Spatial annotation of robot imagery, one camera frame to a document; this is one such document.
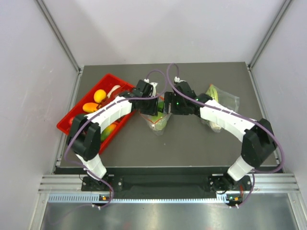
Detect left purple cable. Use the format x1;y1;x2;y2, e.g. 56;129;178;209
64;69;167;209

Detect fake white radish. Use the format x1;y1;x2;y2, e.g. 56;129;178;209
107;85;121;98

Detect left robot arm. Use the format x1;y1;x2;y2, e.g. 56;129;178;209
67;79;158;190

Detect fake green pepper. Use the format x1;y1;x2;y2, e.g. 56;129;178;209
157;101;164;113

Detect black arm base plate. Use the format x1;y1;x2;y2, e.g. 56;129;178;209
81;166;253;199

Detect fake mango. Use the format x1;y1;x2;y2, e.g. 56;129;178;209
100;123;117;142

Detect fake orange fruit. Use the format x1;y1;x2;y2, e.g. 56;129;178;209
82;103;101;114

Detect fake leek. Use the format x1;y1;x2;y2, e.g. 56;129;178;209
206;84;222;133

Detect grey cable duct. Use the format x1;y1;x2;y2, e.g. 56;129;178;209
48;194;241;204

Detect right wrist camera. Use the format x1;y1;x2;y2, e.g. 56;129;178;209
174;76;185;84

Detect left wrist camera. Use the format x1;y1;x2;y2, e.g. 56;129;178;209
144;79;158;97

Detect clear bag with leek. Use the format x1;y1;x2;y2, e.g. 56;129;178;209
200;83;241;133

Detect fake cabbage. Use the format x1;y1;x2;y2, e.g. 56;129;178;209
149;112;170;131

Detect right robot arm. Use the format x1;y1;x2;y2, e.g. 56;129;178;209
164;78;277;190

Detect purple cable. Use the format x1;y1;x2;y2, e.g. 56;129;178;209
166;63;285;208
64;69;167;209

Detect clear zip bag red slider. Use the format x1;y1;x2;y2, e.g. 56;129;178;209
140;96;171;136

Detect fake lemon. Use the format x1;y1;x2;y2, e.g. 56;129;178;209
94;89;106;104

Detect red plastic bin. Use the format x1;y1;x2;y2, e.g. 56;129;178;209
56;73;136;154

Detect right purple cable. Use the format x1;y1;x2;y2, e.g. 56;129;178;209
166;63;285;208

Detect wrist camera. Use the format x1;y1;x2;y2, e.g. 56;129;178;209
174;76;185;84
144;79;158;97

